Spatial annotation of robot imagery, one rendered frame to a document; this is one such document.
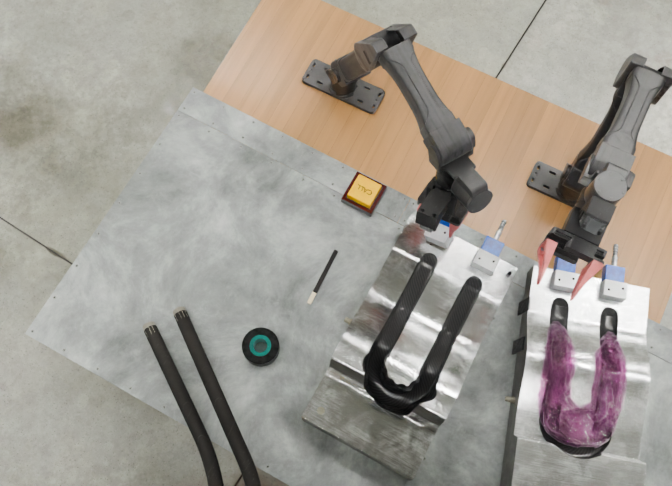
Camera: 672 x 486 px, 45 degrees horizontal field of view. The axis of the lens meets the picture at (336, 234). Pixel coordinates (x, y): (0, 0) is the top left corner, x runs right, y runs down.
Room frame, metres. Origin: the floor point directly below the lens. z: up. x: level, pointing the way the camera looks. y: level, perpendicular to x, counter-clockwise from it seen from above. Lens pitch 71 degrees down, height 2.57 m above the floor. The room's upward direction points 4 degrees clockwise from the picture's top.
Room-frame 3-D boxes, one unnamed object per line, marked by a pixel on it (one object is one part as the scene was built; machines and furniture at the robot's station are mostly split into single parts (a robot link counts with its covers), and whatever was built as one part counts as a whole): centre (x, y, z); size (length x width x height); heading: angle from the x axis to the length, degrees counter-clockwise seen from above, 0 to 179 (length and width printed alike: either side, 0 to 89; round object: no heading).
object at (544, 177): (0.75, -0.55, 0.84); 0.20 x 0.07 x 0.08; 67
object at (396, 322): (0.36, -0.19, 0.92); 0.35 x 0.16 x 0.09; 155
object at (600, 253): (0.50, -0.44, 1.20); 0.10 x 0.07 x 0.07; 67
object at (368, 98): (0.99, 0.01, 0.84); 0.20 x 0.07 x 0.08; 67
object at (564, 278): (0.55, -0.51, 0.86); 0.13 x 0.05 x 0.05; 172
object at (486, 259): (0.57, -0.34, 0.89); 0.13 x 0.05 x 0.05; 156
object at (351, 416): (0.35, -0.18, 0.87); 0.50 x 0.26 x 0.14; 155
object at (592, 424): (0.28, -0.53, 0.90); 0.26 x 0.18 x 0.08; 172
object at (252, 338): (0.33, 0.15, 0.82); 0.08 x 0.08 x 0.04
